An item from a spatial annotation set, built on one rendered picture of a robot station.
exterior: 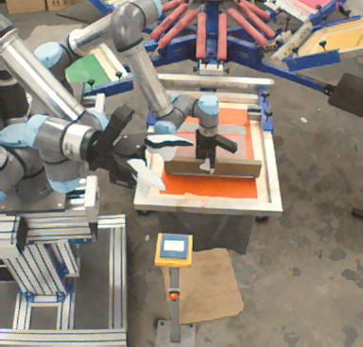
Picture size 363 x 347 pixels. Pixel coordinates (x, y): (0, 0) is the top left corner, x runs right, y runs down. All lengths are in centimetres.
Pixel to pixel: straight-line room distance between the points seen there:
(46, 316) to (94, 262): 42
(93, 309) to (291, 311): 116
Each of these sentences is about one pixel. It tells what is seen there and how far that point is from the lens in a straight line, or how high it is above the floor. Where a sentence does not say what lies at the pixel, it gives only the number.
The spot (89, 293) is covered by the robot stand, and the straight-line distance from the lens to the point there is 228.
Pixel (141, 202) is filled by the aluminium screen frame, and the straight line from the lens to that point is 158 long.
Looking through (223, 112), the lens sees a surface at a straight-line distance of 207.
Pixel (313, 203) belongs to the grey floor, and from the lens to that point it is 302.
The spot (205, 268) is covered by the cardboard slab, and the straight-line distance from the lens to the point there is 253.
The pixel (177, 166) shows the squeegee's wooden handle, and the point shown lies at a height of 101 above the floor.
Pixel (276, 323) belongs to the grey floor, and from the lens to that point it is 244.
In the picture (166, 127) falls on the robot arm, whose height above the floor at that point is 132.
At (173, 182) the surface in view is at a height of 95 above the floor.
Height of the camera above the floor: 220
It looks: 45 degrees down
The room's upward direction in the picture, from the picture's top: straight up
